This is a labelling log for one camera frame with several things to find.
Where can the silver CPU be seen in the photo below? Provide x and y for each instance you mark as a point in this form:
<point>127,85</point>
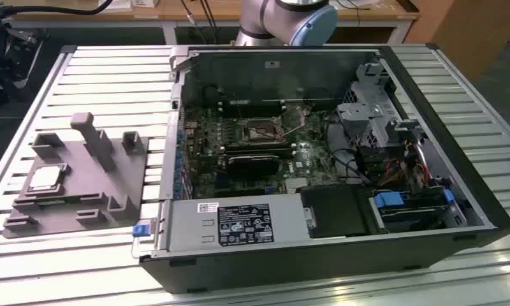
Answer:
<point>47,177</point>

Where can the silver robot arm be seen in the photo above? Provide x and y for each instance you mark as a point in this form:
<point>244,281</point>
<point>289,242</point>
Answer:
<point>280,19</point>

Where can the black RAM slot bank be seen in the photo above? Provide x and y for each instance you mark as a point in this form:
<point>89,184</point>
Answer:
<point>257,149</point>
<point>251,106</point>

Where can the CPU socket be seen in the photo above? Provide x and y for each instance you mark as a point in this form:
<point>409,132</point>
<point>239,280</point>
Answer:
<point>261,130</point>

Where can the black graphics card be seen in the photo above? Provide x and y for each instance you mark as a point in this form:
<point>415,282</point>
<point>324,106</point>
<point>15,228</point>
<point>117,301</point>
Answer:
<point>255,165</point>

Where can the metal locking lever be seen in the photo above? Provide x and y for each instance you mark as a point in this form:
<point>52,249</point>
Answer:
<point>296,129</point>

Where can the green motherboard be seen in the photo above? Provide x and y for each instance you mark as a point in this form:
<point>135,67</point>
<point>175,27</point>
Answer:
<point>315,162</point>

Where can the black optical drive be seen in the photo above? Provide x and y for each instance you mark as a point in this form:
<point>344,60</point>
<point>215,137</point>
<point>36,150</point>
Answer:
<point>340,210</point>

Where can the metal disk bay cage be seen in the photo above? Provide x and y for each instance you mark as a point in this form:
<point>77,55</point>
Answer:
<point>365,121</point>

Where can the silver power supply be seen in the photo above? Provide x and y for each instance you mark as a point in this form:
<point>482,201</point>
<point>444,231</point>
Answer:
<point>187,226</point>

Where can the hard disk in blue carrier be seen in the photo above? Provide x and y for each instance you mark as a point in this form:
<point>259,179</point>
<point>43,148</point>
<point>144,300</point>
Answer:
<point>389,200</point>

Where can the blue case latch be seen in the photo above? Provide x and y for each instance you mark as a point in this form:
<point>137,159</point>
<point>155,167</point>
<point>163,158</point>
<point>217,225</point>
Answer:
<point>141,230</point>

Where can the black PC case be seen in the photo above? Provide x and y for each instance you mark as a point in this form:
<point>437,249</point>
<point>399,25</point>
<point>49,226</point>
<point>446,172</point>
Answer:
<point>305,271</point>

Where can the grey parts rack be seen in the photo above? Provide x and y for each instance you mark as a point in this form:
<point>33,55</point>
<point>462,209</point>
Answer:
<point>93,178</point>

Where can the wooden desk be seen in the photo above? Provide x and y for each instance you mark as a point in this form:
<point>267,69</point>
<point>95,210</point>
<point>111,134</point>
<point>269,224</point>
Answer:
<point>221,14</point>

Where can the wooden cabinet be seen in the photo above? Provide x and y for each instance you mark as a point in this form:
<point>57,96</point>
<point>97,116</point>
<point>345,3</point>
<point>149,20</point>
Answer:
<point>476,35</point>

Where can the black equipment stand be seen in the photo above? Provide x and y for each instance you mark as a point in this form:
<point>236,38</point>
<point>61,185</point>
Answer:
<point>4,57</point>

